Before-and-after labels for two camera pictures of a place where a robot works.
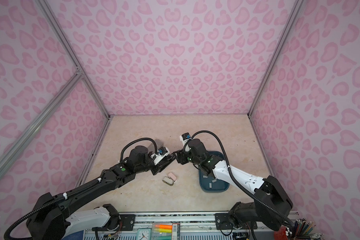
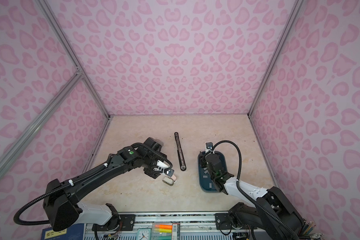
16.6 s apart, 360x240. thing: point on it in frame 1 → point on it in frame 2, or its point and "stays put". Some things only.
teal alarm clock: [144, 234] stays put
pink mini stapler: [171, 175] stays put
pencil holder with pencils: [301, 230] stays put
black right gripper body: [185, 157] → [205, 164]
